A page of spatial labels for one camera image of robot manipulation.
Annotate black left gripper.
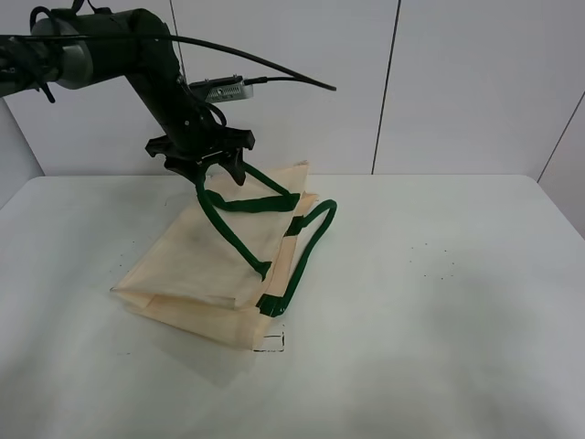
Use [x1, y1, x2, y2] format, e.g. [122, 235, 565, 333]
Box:
[145, 84, 254, 187]

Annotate white linen bag green handles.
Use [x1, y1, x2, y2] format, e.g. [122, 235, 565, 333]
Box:
[112, 162, 336, 350]

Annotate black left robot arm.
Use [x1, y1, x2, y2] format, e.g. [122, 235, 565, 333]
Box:
[1, 6, 255, 185]

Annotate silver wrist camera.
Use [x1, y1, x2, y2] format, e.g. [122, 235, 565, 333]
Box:
[188, 75, 253, 103]

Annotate black camera cable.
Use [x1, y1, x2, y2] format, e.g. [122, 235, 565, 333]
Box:
[0, 34, 338, 91]

